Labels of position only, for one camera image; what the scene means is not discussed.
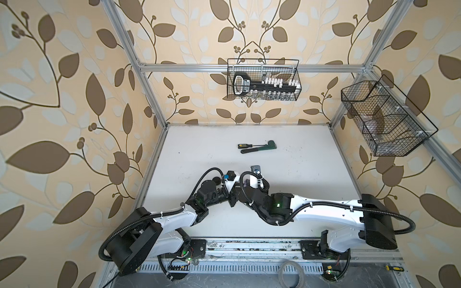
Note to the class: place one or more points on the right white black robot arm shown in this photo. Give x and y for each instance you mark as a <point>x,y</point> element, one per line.
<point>357,222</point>

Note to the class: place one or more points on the black tool set in basket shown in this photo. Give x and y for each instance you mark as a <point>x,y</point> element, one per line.
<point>264,86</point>

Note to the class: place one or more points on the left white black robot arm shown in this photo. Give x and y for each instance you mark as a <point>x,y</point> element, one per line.
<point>145,234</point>

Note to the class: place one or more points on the back wire basket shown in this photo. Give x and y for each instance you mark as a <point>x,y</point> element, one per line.
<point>281,68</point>

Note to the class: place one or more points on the green handled tool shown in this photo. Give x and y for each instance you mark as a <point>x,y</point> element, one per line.
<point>270,145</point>

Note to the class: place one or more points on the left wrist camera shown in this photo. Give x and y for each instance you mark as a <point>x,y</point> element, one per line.
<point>231,179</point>

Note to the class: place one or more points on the black round earbud case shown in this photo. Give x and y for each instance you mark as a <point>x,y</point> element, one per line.
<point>217,180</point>

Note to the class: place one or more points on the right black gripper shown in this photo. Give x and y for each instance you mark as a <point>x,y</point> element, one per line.
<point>264,193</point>

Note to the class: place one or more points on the small yellow black screwdriver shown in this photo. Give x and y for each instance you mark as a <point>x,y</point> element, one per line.
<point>394,268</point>

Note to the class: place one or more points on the side wire basket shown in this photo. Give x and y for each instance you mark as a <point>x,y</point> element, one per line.
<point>392,124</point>

